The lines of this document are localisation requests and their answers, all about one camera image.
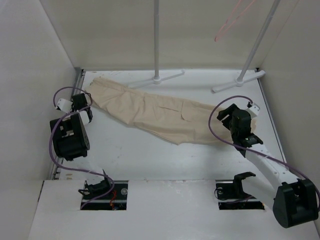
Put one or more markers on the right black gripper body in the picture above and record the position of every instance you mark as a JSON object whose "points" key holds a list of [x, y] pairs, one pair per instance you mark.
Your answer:
{"points": [[227, 122]]}

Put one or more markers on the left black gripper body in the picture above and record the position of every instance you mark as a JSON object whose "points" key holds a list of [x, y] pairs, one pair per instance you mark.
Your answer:
{"points": [[72, 108]]}

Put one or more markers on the beige trousers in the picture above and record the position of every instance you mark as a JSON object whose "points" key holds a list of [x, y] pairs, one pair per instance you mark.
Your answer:
{"points": [[173, 119]]}

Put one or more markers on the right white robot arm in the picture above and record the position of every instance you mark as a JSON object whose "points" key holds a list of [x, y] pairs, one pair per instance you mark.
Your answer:
{"points": [[293, 200]]}

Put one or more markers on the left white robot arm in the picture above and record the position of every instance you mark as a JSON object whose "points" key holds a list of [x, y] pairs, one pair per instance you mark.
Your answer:
{"points": [[70, 139]]}

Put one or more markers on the right white rack stand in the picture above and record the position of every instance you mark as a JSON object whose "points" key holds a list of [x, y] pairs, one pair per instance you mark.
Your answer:
{"points": [[242, 79]]}

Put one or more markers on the white rack stand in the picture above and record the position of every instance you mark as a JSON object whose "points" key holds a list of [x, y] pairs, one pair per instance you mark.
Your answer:
{"points": [[242, 79], [156, 79]]}

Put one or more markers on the left white rack stand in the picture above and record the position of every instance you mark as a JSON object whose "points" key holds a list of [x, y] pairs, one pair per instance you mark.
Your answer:
{"points": [[156, 79]]}

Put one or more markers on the metal side rail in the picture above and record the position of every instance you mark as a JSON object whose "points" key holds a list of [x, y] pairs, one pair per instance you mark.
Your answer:
{"points": [[58, 162]]}

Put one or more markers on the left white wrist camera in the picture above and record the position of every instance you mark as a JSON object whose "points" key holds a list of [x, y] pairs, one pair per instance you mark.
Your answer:
{"points": [[64, 105]]}

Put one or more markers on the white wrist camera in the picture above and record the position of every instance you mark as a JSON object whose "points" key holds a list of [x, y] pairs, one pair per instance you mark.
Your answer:
{"points": [[64, 105], [253, 109]]}

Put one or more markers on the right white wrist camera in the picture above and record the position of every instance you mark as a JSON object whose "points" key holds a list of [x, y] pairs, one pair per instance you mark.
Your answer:
{"points": [[253, 109]]}

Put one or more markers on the pink wire hanger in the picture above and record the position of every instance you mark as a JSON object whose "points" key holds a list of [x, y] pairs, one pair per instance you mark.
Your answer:
{"points": [[240, 9]]}

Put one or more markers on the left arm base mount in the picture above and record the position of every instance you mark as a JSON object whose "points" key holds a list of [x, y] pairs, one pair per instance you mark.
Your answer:
{"points": [[104, 195]]}

